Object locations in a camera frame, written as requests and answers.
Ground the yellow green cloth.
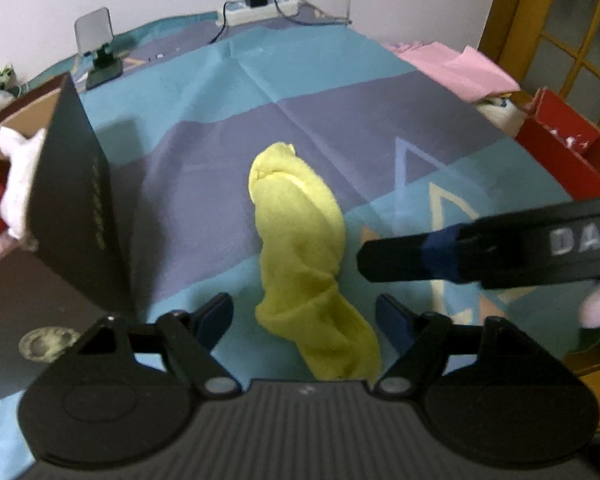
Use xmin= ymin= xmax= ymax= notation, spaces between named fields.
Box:
xmin=248 ymin=142 xmax=381 ymax=382

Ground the brown cardboard box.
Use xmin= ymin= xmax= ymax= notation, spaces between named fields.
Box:
xmin=0 ymin=74 xmax=135 ymax=315

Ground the white plush toy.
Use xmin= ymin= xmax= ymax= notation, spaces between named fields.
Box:
xmin=0 ymin=127 xmax=47 ymax=249

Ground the brown pink plush toy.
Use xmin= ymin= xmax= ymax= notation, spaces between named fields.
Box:
xmin=0 ymin=231 xmax=19 ymax=257

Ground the white gloved hand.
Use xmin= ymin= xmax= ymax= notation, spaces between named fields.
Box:
xmin=576 ymin=278 xmax=600 ymax=331

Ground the red gift box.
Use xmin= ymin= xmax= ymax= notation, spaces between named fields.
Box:
xmin=515 ymin=88 xmax=600 ymax=200

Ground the blue grey patterned bedsheet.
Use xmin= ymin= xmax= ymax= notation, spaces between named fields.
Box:
xmin=0 ymin=22 xmax=600 ymax=479

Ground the cream pillow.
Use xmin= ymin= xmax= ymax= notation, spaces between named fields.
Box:
xmin=474 ymin=96 xmax=528 ymax=138

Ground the pink folded cloth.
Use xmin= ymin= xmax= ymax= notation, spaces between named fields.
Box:
xmin=385 ymin=42 xmax=520 ymax=103

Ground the wooden lattice door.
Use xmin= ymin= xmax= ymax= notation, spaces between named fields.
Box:
xmin=479 ymin=0 xmax=600 ymax=127

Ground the white power strip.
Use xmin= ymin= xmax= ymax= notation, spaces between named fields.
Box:
xmin=216 ymin=0 xmax=301 ymax=27

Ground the green phone stand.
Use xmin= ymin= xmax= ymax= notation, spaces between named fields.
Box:
xmin=74 ymin=6 xmax=123 ymax=91

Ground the black charger cable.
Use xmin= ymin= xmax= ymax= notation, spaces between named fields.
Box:
xmin=208 ymin=0 xmax=354 ymax=46

